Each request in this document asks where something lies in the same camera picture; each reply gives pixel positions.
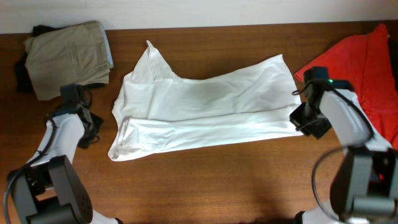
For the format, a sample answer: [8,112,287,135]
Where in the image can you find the white t-shirt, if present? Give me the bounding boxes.
[108,44,300,161]

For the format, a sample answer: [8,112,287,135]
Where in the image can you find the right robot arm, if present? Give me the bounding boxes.
[290,67,397,224]

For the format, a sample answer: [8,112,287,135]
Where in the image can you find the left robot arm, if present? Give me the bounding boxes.
[3,84,122,224]

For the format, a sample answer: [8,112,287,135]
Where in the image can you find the folded light blue garment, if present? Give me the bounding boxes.
[100,24,114,68]

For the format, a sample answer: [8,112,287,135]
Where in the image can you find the folded khaki trousers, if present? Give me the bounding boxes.
[24,20,114,101]

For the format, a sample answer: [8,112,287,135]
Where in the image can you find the red t-shirt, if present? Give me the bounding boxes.
[294,24,397,149]

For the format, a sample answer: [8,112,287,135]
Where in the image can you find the folded black garment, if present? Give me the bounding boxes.
[14,25,106,93]

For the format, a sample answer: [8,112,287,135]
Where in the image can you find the dark garment under red shirt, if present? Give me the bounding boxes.
[388,39,398,88]

